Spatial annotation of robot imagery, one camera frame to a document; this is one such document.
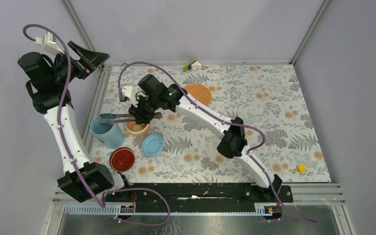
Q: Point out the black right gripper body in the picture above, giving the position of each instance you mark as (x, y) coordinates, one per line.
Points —
(145, 109)

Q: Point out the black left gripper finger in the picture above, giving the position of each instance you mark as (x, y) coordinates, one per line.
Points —
(100, 59)
(84, 54)

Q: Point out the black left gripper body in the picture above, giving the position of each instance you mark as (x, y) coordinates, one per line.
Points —
(62, 72)

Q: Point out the beige steamed bun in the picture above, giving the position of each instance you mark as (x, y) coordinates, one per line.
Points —
(137, 128)

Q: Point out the metal serving tongs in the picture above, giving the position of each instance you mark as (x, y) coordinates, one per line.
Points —
(109, 118)

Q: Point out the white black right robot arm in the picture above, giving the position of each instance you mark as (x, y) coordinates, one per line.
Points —
(232, 135)

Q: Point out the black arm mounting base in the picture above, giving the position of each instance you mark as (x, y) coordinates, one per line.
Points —
(200, 197)

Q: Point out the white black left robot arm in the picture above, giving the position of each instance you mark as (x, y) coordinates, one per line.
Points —
(80, 173)

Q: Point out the pink lunch box bowl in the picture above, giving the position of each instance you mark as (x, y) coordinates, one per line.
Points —
(137, 134)

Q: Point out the woven bamboo plate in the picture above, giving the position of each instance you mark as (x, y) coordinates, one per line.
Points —
(200, 92)

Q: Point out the light blue lid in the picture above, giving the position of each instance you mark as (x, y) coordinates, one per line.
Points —
(152, 145)

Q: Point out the green purple white toy block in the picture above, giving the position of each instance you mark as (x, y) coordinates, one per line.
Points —
(193, 65)

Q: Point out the floral patterned table mat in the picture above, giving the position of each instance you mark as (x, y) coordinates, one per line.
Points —
(267, 97)

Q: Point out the light blue cup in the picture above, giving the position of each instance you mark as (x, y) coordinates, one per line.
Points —
(109, 134)

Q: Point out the dark red lid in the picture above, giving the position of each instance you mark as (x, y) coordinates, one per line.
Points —
(122, 159)

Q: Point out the small yellow block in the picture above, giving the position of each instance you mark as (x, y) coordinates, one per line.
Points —
(301, 168)

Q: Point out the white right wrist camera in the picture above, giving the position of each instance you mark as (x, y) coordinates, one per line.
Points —
(129, 93)

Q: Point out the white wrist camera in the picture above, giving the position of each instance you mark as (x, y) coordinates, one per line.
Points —
(129, 93)
(48, 41)

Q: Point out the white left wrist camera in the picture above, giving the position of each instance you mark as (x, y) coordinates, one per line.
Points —
(48, 41)

